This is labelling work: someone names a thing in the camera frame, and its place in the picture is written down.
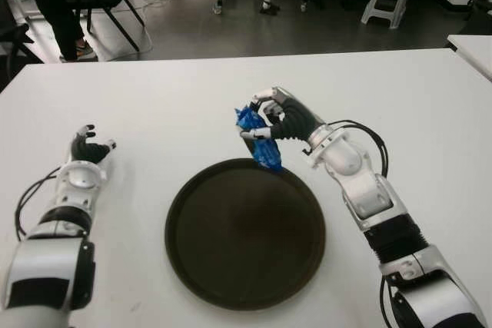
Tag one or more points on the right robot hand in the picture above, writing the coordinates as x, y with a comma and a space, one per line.
298, 122

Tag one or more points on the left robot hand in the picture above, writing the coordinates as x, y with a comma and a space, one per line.
86, 151

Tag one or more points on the blue Oreo cookie pack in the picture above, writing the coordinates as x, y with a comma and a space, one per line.
265, 153

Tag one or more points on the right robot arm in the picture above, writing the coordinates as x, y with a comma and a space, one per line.
346, 155

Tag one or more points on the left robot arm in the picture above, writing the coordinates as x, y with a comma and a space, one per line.
77, 178

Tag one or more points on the round dark brown tray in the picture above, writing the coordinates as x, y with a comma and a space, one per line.
246, 236

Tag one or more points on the standing person black trousers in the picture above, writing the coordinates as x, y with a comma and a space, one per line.
63, 17

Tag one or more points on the black chair frame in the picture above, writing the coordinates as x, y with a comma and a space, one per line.
17, 42

